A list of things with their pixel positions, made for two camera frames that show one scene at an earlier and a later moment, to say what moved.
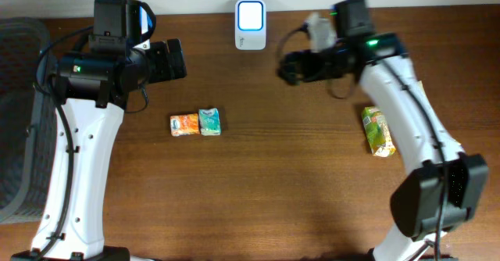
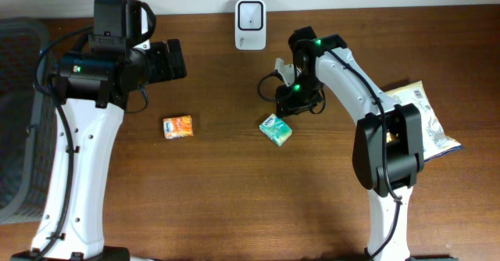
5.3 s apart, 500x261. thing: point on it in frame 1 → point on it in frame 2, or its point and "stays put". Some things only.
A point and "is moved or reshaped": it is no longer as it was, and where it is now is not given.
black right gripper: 300,58 → 290,106
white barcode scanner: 251,24 stays put
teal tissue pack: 209,121 → 276,129
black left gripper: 164,68 stays put
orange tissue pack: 184,124 is moved or reshaped
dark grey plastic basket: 28,122 stays put
